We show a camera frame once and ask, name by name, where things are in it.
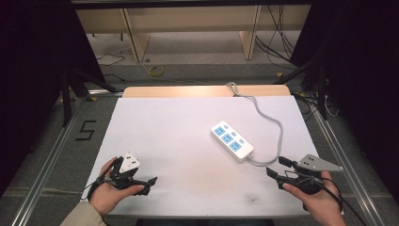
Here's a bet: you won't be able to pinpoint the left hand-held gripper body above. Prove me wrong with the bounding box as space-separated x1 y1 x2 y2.
107 152 149 191

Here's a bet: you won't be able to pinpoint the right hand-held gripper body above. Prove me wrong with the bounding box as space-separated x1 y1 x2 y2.
283 153 344 196

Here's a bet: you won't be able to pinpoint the person's left hand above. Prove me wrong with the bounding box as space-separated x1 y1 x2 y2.
88 156 146 217

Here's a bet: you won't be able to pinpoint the person's right hand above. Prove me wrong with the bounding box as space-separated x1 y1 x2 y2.
281 170 347 222

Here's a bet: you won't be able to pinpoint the white table mat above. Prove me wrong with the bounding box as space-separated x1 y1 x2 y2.
80 95 322 218

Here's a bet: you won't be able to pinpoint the white power strip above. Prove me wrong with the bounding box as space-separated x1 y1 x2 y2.
210 120 255 164

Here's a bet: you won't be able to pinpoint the black tripod stand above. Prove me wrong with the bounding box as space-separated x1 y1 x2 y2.
275 55 331 121
59 60 124 128

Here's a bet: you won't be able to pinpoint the black curtain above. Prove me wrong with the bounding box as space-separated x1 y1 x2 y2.
0 0 107 197
289 0 399 203

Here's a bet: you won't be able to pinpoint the aluminium rail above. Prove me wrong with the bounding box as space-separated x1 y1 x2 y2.
9 96 88 226
309 99 389 226

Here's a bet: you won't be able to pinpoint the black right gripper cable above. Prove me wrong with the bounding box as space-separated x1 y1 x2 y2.
302 176 369 226

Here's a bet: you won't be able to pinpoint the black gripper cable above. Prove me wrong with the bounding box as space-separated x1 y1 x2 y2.
302 176 369 226
86 159 118 202

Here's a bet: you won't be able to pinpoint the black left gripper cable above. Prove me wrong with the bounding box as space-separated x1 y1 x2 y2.
86 159 118 202

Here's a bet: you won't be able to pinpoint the grey power strip cable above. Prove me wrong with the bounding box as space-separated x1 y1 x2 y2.
225 81 284 168

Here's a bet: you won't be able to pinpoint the thin white cable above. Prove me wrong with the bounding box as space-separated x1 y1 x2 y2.
323 93 341 119

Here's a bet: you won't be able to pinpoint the thin black floor cable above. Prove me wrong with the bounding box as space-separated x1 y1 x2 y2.
94 46 132 68

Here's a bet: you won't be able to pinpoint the black hanging cables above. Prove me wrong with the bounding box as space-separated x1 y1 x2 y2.
254 4 299 71

